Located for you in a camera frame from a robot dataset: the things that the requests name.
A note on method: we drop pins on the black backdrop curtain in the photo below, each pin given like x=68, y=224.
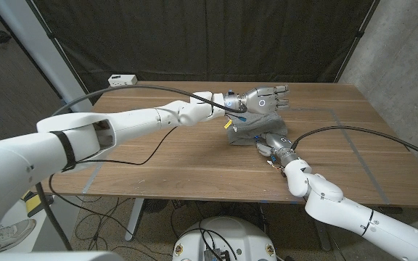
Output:
x=212, y=36

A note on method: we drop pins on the yellow black floor object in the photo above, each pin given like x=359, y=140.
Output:
x=33, y=203

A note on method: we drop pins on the grey shorts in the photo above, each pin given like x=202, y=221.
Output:
x=252, y=127

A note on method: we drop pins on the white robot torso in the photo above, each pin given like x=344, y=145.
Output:
x=238, y=235

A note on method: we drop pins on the white pillar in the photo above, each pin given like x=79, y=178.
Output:
x=38, y=43

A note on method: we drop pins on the white power strip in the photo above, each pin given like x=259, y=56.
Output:
x=122, y=79

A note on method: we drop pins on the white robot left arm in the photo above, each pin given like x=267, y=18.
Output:
x=122, y=123

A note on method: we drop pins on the white table leg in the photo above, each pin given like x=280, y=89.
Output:
x=134, y=221
x=323, y=235

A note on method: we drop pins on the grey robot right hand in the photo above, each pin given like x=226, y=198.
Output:
x=279, y=145

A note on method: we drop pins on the dark round floor object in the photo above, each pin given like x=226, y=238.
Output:
x=154, y=205

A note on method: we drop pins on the grey white sneaker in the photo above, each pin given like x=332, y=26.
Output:
x=13, y=233

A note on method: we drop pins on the grey tape outline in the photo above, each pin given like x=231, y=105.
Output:
x=361, y=159

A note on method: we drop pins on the black backdrop stand pole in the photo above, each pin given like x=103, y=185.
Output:
x=51, y=35
x=358, y=33

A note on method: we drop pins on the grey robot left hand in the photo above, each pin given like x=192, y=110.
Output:
x=263, y=101

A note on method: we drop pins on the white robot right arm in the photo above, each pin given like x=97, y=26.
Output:
x=339, y=206

